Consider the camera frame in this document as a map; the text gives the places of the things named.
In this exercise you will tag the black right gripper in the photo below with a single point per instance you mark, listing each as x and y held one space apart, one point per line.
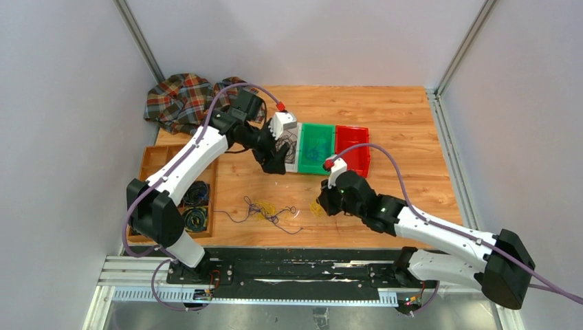
324 199

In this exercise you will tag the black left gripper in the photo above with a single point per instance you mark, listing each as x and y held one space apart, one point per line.
271 161

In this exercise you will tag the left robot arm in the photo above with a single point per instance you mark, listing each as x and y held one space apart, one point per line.
152 205

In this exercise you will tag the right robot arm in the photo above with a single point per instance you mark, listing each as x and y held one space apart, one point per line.
498 265

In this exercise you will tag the white plastic bin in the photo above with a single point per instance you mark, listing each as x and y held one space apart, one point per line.
292 138

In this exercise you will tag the green plastic bin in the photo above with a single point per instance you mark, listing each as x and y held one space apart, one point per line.
317 143

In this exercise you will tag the wooden compartment tray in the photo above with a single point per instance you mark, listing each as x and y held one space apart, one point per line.
153 159

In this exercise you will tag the plaid cloth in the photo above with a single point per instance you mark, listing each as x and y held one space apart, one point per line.
180 103

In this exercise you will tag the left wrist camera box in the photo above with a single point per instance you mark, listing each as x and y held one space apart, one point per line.
281 122

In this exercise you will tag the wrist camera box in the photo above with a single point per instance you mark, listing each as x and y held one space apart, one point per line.
335 166
281 122

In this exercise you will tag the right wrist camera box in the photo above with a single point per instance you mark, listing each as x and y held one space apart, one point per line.
335 166

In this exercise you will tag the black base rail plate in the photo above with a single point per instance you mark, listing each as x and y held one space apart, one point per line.
295 276

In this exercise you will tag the right aluminium frame post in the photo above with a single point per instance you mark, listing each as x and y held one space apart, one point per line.
468 40

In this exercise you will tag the aluminium frame post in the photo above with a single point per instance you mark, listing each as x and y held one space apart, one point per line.
468 40
138 36

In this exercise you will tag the left aluminium frame post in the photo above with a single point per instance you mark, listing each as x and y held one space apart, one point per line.
138 36

